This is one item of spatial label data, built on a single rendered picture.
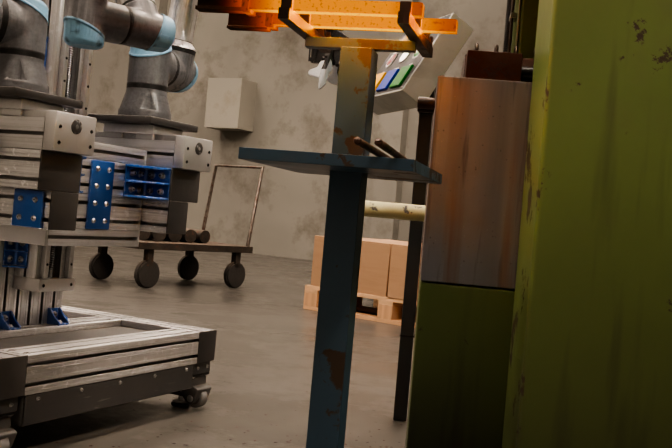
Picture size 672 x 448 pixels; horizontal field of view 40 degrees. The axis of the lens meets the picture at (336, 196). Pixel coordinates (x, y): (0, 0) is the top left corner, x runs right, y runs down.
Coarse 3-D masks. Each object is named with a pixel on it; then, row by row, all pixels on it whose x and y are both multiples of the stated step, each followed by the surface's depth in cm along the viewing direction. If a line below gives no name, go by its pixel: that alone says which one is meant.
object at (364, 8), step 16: (208, 0) 168; (224, 0) 167; (240, 0) 166; (256, 0) 165; (272, 0) 164; (304, 0) 163; (320, 0) 162; (336, 0) 161; (352, 0) 161; (368, 16) 163; (384, 16) 162; (416, 16) 159
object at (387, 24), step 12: (228, 24) 179; (240, 24) 179; (252, 24) 178; (264, 24) 178; (276, 24) 177; (312, 24) 175; (324, 24) 174; (336, 24) 174; (348, 24) 173; (360, 24) 173; (372, 24) 172; (384, 24) 172; (396, 24) 171; (432, 24) 170; (444, 24) 169; (456, 24) 169
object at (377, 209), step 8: (368, 208) 258; (376, 208) 258; (384, 208) 258; (392, 208) 258; (400, 208) 258; (408, 208) 258; (416, 208) 258; (424, 208) 258; (368, 216) 260; (376, 216) 259; (384, 216) 259; (392, 216) 258; (400, 216) 258; (408, 216) 258; (416, 216) 257; (424, 216) 257
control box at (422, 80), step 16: (448, 16) 267; (464, 32) 267; (448, 48) 265; (384, 64) 293; (400, 64) 278; (416, 64) 264; (432, 64) 263; (448, 64) 265; (416, 80) 262; (432, 80) 264; (384, 96) 274; (400, 96) 266; (416, 96) 262; (384, 112) 287
